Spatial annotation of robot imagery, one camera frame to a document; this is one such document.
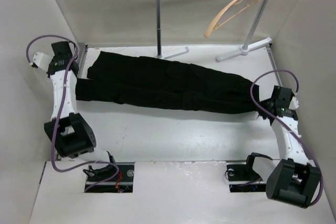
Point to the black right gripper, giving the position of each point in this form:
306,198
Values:
264,102

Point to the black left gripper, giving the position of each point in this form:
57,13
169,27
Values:
51,60

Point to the black trousers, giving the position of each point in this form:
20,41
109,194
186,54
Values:
163,84

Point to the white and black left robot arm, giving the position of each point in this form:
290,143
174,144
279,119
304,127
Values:
70,135

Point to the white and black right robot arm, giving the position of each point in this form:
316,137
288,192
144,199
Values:
293,180

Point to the beige plastic hanger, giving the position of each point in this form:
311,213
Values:
227,13

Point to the white and silver clothes rack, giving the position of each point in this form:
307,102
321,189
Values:
185,21

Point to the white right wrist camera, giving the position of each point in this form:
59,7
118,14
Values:
294,103

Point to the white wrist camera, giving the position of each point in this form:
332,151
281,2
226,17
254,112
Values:
294,103
41,60

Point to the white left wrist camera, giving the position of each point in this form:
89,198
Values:
41,60

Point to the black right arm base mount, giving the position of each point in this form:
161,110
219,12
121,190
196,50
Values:
241,180

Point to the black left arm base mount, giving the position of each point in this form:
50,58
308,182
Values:
122,182

